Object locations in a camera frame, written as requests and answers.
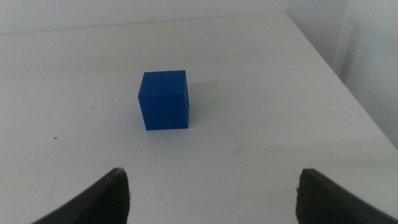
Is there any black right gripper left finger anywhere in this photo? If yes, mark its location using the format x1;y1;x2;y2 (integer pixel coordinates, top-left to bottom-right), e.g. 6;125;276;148
30;167;131;224

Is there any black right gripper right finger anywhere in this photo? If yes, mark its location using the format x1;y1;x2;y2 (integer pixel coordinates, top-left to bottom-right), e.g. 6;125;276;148
295;168;398;224

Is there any blue cube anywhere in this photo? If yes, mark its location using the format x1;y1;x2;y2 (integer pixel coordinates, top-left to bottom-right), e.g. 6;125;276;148
137;70;190;131

